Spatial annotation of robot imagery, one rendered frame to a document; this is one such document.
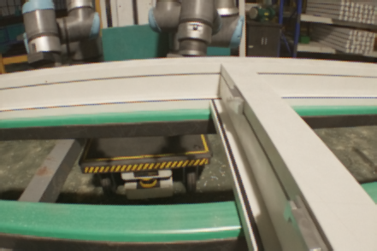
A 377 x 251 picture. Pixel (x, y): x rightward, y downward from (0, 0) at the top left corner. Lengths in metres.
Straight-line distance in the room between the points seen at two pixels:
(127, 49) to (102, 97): 0.84
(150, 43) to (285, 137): 1.09
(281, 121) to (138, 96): 0.26
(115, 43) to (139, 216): 1.10
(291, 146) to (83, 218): 0.18
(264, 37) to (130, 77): 3.66
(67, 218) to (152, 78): 0.25
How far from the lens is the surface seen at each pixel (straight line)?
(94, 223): 0.22
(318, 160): 0.18
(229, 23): 1.03
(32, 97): 0.48
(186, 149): 1.25
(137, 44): 1.24
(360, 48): 4.62
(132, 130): 0.40
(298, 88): 0.45
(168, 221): 0.21
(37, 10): 0.73
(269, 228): 0.20
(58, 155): 0.41
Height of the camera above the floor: 1.03
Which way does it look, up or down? 29 degrees down
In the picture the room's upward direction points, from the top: 1 degrees counter-clockwise
